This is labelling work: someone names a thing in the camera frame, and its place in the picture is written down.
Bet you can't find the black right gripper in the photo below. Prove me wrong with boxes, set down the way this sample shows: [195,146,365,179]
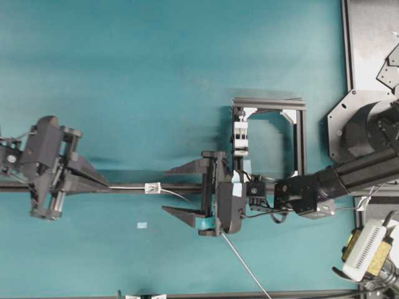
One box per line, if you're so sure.
[162,151,246,236]

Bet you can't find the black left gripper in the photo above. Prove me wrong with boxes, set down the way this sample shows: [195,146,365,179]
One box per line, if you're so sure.
[20,115,109,220]

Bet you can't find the thin grey wire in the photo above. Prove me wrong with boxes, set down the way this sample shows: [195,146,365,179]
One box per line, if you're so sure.
[107,185,271,297]

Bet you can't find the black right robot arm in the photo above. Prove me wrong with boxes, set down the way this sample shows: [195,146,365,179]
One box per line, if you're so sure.
[163,101,398,236]

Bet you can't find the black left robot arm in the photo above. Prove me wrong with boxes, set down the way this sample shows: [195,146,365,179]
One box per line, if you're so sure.
[1,116,110,221]

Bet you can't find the small blue tape piece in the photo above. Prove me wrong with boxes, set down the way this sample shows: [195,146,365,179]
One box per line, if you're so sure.
[137,222,148,229]

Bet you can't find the white clamp block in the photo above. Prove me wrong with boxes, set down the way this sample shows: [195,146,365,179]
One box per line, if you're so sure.
[233,121,249,157]

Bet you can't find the white perforated power adapter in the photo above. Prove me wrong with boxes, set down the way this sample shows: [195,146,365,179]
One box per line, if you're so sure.
[342,219,392,282]

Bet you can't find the grey bracket with hole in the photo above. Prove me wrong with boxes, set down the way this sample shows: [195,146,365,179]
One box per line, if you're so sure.
[144,182,161,194]

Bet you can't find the long black aluminium rail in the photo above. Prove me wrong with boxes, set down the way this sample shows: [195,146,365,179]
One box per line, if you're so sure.
[0,180,399,196]

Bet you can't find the black square aluminium frame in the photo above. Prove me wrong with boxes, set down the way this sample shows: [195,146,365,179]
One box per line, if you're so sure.
[231,97,307,183]

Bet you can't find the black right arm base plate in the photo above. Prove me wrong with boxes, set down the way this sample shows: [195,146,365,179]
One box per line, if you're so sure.
[327,90,398,163]

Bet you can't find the white cable with tag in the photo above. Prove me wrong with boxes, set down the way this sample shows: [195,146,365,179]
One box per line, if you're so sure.
[335,183,387,212]

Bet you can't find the black bottom edge rail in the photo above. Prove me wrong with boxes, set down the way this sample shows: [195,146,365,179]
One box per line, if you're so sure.
[113,290,367,298]

